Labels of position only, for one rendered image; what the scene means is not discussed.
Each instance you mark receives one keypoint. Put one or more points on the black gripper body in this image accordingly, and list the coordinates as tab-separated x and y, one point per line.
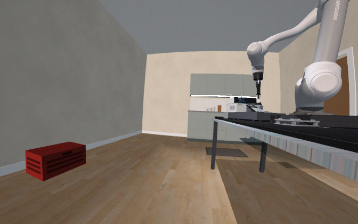
258	76

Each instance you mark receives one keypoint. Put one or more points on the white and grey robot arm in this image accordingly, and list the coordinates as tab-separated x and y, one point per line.
322	79

